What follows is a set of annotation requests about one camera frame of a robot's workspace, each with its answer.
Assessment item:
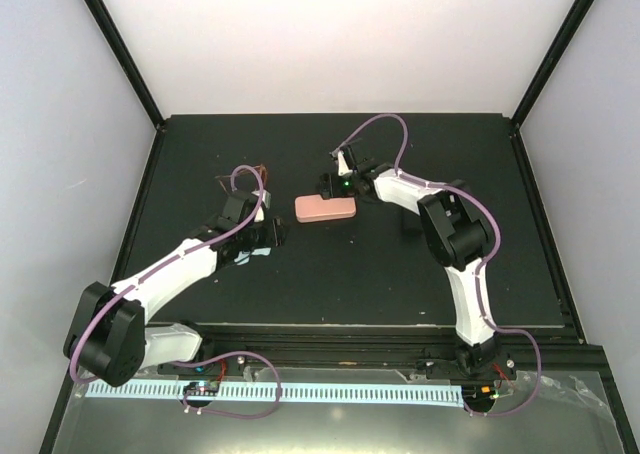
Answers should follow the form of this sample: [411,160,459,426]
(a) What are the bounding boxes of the pink glasses case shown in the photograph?
[294,194,357,223]

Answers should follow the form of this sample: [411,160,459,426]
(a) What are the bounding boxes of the black glasses case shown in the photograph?
[400,209,423,237]

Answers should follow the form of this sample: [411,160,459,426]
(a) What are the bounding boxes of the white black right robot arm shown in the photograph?
[318,144,499,377]

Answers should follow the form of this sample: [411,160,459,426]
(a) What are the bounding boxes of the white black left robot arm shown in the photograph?
[63,190,286,387]

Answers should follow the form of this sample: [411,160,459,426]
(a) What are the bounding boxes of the left base circuit board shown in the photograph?
[182,380,220,398]

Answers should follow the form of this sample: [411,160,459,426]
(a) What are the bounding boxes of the base circuit board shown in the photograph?
[462,383,514,401]
[182,380,220,398]

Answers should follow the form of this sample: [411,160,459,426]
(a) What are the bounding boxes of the right base circuit board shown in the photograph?
[462,383,514,401]

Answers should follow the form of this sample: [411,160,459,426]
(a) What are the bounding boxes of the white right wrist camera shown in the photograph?
[330,148,353,178]

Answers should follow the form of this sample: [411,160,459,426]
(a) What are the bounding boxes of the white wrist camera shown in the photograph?
[330,148,353,178]
[254,190,271,223]

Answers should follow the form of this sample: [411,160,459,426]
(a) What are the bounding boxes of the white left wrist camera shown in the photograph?
[254,190,271,223]

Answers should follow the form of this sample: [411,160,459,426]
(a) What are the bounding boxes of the brown frame sunglasses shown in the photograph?
[215,164,268,193]

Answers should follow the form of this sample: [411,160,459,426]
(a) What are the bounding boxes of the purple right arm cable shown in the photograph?
[329,113,543,419]

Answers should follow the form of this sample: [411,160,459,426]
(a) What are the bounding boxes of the white slotted cable duct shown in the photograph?
[85,379,464,408]

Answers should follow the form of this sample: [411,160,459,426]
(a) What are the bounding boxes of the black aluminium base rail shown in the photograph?
[157,341,516,380]

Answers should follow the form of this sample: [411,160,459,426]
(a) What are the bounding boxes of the left black frame post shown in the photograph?
[83,0,165,130]

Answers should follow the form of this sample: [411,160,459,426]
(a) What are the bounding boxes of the black frame post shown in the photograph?
[511,0,595,129]
[83,0,165,130]

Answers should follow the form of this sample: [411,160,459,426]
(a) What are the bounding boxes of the right black frame post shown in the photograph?
[511,0,595,129]

